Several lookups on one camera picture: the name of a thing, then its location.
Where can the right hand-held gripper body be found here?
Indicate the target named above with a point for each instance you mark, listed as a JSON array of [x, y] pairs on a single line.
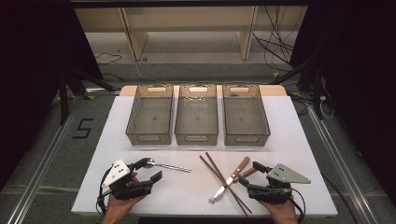
[[274, 189]]

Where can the light wooden shelf unit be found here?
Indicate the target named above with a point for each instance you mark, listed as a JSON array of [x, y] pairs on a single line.
[[186, 18]]

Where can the black metal stand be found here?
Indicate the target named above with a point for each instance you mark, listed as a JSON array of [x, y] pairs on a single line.
[[63, 99], [317, 93]]

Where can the black curtain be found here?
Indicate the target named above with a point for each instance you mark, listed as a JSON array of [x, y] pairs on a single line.
[[364, 77], [31, 77]]

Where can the metal spoon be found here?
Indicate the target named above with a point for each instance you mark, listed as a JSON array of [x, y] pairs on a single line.
[[171, 168]]

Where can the clear grey plastic bin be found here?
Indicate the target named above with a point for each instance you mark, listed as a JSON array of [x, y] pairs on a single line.
[[196, 115], [151, 115], [246, 115]]

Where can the white table mat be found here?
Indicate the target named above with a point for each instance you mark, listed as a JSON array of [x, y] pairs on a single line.
[[295, 149]]

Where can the aluminium floor rail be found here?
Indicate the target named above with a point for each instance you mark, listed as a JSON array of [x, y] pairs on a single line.
[[40, 174], [339, 158]]

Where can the brown wooden chopstick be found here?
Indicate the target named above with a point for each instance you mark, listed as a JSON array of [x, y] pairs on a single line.
[[218, 179], [218, 169]]

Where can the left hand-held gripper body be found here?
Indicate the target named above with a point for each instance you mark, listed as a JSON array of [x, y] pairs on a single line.
[[116, 174]]

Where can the person's left hand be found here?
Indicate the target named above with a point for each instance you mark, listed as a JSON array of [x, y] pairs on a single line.
[[120, 208]]

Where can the person's right hand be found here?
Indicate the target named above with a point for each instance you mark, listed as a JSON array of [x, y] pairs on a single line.
[[281, 213]]

